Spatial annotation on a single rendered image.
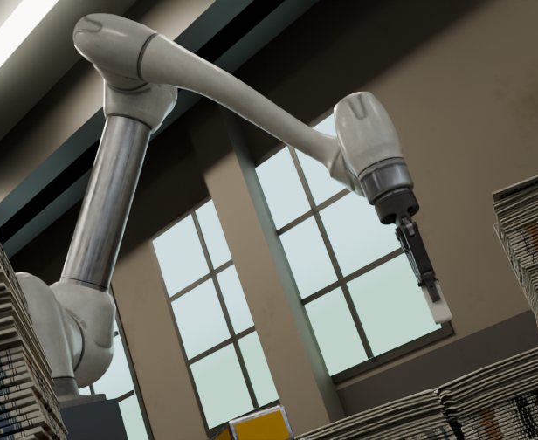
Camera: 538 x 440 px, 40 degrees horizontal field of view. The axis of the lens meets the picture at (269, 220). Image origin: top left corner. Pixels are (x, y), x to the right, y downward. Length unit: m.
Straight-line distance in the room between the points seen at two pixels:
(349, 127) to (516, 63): 2.64
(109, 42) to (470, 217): 2.72
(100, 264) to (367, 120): 0.62
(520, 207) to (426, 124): 2.92
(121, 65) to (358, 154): 0.51
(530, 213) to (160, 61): 0.75
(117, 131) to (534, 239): 0.89
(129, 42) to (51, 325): 0.56
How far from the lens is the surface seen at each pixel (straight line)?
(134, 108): 1.64
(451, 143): 4.03
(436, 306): 1.32
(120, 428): 1.37
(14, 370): 0.51
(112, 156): 1.63
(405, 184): 1.34
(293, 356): 4.39
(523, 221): 1.20
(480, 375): 1.13
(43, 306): 1.40
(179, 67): 1.49
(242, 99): 1.48
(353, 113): 1.38
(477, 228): 3.93
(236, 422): 0.37
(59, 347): 1.38
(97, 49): 1.56
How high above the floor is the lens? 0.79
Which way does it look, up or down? 18 degrees up
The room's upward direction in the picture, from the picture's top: 20 degrees counter-clockwise
